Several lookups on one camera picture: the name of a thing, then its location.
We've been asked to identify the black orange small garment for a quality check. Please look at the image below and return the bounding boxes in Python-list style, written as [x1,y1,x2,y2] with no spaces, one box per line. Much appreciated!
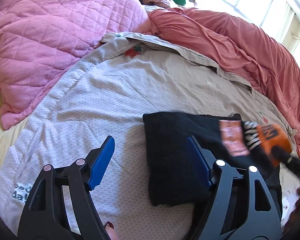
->
[142,112,282,209]

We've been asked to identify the right hand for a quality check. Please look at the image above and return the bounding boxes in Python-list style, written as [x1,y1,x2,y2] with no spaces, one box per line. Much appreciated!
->
[283,188,300,234]

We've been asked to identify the left hand red nails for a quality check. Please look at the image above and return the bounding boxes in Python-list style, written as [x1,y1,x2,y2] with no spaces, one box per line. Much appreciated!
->
[104,222,119,240]

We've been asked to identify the beige strawberry print bedsheet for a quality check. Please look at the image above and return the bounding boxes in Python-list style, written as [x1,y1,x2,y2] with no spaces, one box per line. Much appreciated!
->
[0,33,296,239]

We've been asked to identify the terracotta red duvet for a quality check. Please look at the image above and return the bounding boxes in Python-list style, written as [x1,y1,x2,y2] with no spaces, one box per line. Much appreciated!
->
[148,8,300,157]

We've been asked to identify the pink quilted blanket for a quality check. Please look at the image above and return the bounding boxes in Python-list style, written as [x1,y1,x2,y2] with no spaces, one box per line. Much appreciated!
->
[0,0,151,129]

